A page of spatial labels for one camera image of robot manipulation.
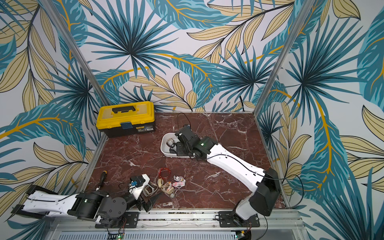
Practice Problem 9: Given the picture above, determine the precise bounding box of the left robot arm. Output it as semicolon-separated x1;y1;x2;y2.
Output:
11;185;161;229

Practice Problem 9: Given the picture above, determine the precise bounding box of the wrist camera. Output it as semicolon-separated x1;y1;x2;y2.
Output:
129;174;150;200
175;125;201;146

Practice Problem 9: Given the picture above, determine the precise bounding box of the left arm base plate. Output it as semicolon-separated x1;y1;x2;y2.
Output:
95;212;139;229

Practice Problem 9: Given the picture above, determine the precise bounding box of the rose gold brown-strap watch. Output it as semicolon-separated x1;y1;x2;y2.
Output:
166;138;177;149

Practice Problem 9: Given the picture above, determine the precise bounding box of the aluminium front rail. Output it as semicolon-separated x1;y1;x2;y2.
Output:
45;209;310;240

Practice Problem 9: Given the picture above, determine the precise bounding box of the small cream watch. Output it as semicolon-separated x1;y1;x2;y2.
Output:
158;179;164;188

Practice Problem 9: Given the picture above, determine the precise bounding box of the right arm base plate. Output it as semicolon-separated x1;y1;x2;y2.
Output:
215;211;260;228

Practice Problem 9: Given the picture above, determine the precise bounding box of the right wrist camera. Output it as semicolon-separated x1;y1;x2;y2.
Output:
175;125;201;146

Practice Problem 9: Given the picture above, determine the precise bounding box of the white plastic storage box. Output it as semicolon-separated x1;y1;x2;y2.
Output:
161;133;193;159

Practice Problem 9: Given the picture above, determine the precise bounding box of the pink white watch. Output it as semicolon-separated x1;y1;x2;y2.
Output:
172;176;186;189

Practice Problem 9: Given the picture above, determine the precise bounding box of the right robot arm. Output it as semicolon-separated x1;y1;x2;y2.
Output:
178;136;281;222

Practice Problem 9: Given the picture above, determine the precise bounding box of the yellow and black toolbox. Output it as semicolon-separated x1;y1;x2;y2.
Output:
96;101;156;138

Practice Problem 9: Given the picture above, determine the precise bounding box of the black yellow screwdriver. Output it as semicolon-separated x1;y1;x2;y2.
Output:
96;171;108;191

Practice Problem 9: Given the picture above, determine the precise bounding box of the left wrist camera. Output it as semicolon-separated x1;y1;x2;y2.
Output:
129;174;150;200

